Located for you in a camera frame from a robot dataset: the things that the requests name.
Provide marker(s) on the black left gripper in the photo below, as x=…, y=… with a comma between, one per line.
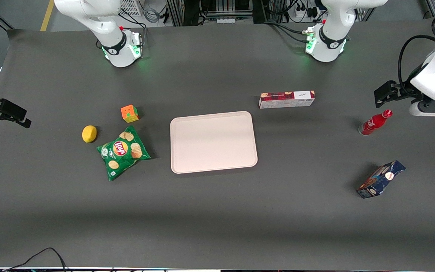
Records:
x=405, y=91

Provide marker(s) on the red cookie box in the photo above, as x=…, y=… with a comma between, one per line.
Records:
x=285, y=99

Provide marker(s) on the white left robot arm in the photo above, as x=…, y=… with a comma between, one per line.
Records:
x=327, y=45

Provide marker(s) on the blue cookie box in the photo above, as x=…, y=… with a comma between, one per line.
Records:
x=380, y=180

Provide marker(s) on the white vented box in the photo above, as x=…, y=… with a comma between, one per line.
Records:
x=130, y=6

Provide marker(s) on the pale pink plastic tray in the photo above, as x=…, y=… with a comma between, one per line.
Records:
x=213, y=142

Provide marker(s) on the red cola bottle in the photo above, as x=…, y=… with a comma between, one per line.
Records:
x=374, y=123

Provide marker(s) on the yellow lemon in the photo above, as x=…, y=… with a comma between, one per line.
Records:
x=89, y=134

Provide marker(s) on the white power strip with plugs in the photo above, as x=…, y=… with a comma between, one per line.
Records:
x=303, y=13

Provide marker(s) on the green chips bag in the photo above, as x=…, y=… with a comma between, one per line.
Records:
x=123, y=153

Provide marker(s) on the orange puzzle cube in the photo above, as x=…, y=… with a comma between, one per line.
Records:
x=129, y=113

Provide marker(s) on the small white power strip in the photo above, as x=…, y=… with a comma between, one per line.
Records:
x=226, y=20

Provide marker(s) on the black equipment rack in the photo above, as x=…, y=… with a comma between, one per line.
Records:
x=187, y=11

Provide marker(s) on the dark grey table mat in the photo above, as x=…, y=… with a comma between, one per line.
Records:
x=217, y=226

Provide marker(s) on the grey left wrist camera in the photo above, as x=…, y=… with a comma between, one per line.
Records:
x=432, y=108

